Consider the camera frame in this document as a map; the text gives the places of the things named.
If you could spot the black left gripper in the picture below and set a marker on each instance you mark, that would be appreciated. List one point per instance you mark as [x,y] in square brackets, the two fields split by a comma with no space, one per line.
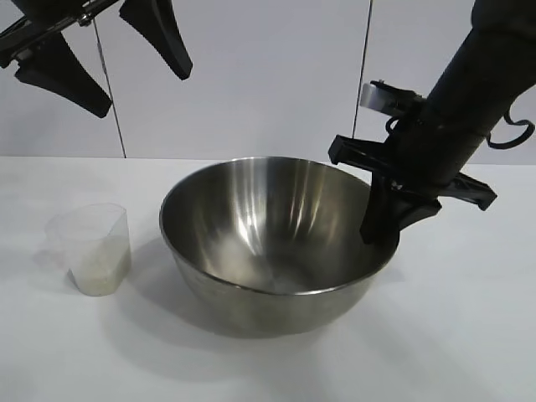
[42,33]

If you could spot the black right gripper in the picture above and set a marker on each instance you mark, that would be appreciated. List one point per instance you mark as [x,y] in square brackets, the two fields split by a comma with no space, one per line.
[439,151]

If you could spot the stainless steel mixing bowl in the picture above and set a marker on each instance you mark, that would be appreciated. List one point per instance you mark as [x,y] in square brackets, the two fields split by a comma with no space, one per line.
[268,234]

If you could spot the clear plastic measuring cup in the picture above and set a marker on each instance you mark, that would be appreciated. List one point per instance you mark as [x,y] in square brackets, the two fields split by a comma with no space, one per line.
[92,234]

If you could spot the white rice grains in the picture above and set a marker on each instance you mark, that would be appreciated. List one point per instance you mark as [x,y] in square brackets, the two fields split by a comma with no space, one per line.
[98,272]

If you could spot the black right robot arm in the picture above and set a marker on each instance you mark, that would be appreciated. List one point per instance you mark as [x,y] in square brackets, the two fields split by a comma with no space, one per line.
[481,54]

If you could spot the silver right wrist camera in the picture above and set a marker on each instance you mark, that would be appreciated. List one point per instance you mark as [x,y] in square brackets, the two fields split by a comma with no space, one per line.
[370,96]

